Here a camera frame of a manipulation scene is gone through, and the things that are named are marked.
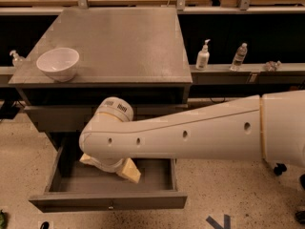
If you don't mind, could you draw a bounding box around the black wheeled stand base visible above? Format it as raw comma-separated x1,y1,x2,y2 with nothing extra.
274,163,287,176

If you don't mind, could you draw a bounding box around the white pump lotion bottle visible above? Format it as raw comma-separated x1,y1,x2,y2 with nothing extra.
195,39,210,70

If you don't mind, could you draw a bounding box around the crumpled clear plastic wrap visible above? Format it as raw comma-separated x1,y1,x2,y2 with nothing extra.
264,61,281,72

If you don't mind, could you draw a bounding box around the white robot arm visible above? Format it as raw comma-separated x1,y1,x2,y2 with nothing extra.
79,90,305,167

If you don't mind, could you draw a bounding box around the grey drawer cabinet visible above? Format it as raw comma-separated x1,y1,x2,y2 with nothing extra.
10,8,193,149

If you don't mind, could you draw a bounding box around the open grey middle drawer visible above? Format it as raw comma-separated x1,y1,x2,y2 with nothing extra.
29,134,187,213

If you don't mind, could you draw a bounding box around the clear plastic water bottle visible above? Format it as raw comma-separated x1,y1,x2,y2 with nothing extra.
230,43,248,72

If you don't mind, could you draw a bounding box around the white ceramic bowl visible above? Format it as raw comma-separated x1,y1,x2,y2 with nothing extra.
36,48,79,82

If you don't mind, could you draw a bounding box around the clear pump sanitizer bottle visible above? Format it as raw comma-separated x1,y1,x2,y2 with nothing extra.
10,50,25,68

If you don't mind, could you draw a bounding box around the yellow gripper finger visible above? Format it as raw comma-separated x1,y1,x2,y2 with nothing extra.
79,154,94,166
116,158,141,183

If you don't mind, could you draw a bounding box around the grey top drawer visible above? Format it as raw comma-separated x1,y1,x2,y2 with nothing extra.
25,104,188,133

